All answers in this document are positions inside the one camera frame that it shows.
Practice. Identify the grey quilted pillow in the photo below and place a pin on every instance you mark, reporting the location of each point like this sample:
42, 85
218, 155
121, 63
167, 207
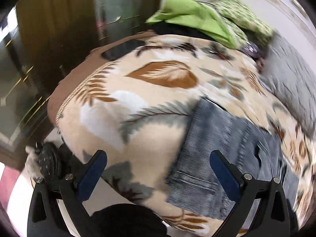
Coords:
288, 76

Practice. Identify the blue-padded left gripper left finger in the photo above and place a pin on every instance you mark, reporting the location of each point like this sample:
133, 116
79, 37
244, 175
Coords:
89, 175

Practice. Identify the purple patterned cloth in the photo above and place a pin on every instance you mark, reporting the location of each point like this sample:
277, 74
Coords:
255, 52

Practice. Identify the wooden door with glass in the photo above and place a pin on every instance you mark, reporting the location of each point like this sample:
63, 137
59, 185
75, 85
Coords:
41, 42

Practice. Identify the leaf-patterned beige bed blanket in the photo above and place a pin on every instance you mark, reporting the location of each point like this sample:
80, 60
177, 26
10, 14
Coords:
137, 109

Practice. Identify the black smartphone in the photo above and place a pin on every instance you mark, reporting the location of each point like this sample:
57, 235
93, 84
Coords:
121, 50

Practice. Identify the grey washed denim pants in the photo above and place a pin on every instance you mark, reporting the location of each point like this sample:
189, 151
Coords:
193, 186

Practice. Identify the green patterned quilt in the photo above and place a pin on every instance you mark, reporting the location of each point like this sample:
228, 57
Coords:
222, 20

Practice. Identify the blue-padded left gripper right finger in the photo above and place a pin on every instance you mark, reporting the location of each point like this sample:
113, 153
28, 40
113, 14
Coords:
230, 178

